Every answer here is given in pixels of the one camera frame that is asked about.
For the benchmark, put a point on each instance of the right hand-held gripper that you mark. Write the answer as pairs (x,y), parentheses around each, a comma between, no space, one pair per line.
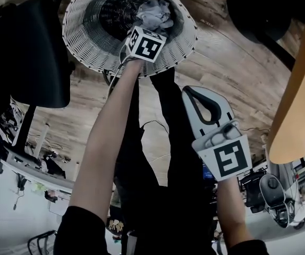
(229,158)

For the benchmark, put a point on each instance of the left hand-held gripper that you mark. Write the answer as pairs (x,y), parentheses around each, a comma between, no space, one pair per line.
(147,45)

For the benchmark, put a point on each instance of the grey clothes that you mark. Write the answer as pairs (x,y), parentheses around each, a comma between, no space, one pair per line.
(155,17)

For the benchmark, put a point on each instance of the white woven laundry basket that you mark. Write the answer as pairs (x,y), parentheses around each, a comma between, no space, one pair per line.
(88,30)

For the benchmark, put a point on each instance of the person's left forearm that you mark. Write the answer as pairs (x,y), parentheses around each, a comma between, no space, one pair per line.
(102,142)

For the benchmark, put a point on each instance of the person's right forearm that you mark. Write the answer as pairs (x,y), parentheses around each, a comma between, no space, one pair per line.
(232,208)

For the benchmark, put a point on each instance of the person's black trousers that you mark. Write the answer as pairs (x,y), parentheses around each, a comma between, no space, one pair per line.
(184,142)

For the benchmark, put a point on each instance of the black phone with screen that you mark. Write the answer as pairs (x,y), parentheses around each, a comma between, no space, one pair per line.
(207,171)

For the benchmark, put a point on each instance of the round wooden table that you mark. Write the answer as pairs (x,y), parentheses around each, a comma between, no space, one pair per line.
(301,89)

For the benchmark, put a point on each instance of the white rounded machine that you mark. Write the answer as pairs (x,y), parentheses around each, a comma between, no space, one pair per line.
(274,195)

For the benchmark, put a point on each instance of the black table base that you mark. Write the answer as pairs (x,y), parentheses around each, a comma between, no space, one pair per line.
(258,15)

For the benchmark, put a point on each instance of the black mesh office chair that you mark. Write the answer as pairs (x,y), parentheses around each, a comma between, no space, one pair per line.
(35,49)

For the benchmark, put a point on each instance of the white desk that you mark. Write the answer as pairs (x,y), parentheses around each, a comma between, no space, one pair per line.
(35,169)

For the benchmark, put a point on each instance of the person's black shirt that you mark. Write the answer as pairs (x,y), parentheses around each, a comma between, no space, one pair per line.
(80,230)

